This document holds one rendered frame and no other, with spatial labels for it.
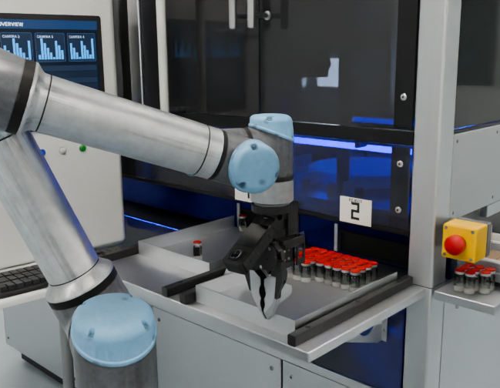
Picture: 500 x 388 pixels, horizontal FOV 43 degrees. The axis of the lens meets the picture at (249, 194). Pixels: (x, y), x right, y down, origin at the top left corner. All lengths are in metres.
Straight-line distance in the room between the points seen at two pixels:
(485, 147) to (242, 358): 0.87
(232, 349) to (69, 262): 0.95
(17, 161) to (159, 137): 0.22
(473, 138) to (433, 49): 0.25
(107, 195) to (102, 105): 1.12
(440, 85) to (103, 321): 0.79
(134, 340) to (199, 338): 1.07
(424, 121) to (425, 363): 0.53
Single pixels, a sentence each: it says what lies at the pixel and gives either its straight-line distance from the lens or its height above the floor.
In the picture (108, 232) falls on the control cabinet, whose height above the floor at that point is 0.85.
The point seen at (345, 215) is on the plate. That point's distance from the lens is 1.47.
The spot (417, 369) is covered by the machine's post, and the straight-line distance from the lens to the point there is 1.49.
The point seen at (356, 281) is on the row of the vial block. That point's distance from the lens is 1.34.
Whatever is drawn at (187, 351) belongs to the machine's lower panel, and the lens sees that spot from 2.03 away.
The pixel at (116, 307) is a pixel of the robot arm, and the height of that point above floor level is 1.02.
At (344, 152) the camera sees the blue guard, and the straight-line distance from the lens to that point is 1.45.
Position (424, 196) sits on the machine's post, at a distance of 1.36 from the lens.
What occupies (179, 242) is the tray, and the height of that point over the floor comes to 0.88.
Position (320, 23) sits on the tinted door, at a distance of 1.49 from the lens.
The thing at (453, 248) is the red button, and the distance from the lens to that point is 1.31.
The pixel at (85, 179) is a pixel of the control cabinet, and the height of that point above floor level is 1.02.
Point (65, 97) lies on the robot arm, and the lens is 0.83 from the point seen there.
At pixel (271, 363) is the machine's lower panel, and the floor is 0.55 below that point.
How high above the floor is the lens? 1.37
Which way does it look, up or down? 13 degrees down
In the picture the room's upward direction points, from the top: 1 degrees counter-clockwise
